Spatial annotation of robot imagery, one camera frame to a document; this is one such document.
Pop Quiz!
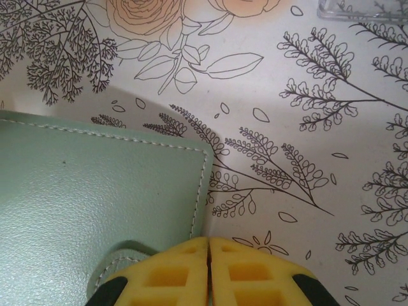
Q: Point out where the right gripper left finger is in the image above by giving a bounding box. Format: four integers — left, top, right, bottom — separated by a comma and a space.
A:
85, 236, 210, 306

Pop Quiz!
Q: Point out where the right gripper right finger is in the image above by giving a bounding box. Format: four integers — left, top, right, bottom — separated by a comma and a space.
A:
209, 236, 331, 306

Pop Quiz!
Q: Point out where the mint green card holder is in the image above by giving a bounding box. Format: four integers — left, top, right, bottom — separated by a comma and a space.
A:
0, 110, 215, 306

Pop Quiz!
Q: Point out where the clear acrylic card rack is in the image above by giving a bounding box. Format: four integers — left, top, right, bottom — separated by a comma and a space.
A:
317, 0, 408, 22

